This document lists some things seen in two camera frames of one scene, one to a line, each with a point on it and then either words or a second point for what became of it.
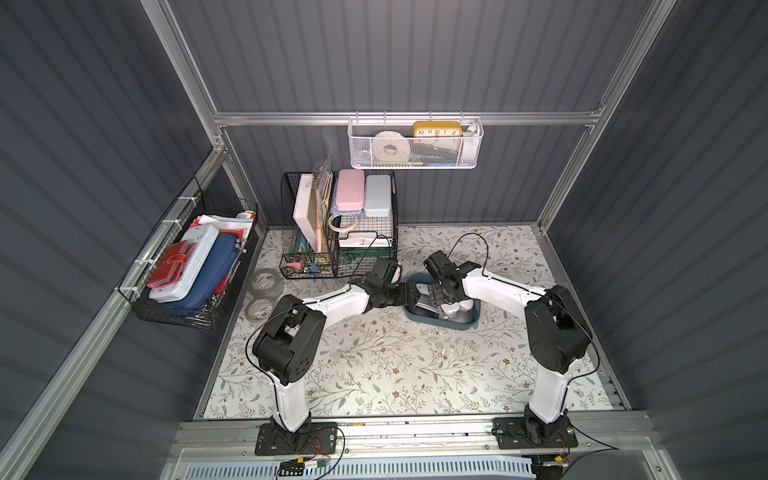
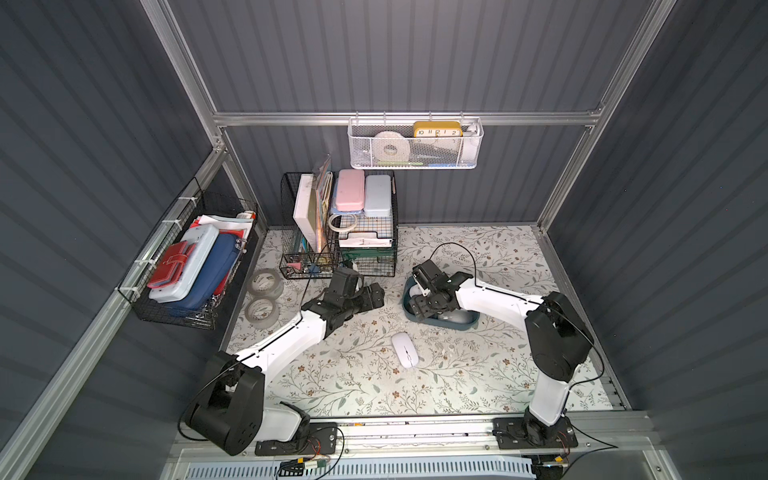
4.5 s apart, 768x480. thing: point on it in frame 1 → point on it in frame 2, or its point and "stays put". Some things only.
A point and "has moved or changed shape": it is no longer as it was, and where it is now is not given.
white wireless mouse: [424, 298] has moved or changed shape
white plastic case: [204, 237] stays put
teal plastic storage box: [456, 322] stays put
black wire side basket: [185, 268] stays put
